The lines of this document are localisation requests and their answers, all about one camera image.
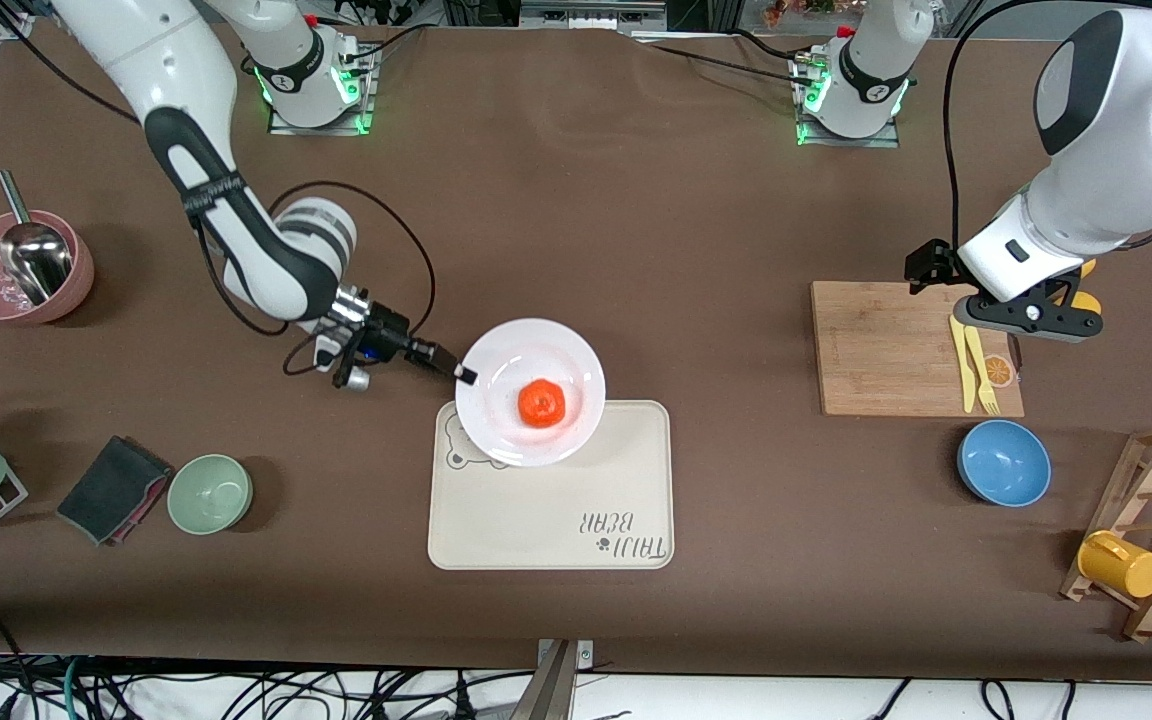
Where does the grey metal box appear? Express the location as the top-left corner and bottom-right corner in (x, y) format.
(519, 0), (669, 33)

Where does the metal scoop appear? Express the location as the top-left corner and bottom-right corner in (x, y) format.
(0, 170), (74, 306)

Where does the light green bowl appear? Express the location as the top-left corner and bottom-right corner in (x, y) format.
(167, 454), (254, 536)

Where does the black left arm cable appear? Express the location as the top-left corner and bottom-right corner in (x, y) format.
(940, 0), (1152, 253)

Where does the yellow plastic fork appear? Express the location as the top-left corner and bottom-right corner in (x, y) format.
(964, 326), (1001, 416)

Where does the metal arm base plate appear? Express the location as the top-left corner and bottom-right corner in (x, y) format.
(267, 45), (378, 137)
(793, 50), (902, 149)

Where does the wooden cutting board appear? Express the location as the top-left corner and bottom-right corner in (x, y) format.
(811, 281), (1026, 418)

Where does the yellow mug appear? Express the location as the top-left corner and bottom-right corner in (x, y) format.
(1077, 530), (1152, 600)

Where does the white round plate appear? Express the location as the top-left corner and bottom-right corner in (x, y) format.
(454, 318), (607, 468)

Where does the yellow plastic knife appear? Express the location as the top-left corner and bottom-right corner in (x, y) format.
(949, 315), (978, 414)

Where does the blue bowl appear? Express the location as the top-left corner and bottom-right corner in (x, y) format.
(956, 419), (1053, 508)

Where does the folded dark grey cloth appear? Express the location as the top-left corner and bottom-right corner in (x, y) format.
(56, 435), (174, 547)

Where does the green floor cable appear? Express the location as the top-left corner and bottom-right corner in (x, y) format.
(62, 655), (89, 720)

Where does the black base power cable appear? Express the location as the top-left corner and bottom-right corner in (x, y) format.
(334, 20), (429, 63)
(636, 30), (822, 89)

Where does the cream bear print tray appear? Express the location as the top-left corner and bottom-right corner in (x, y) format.
(427, 399), (675, 572)

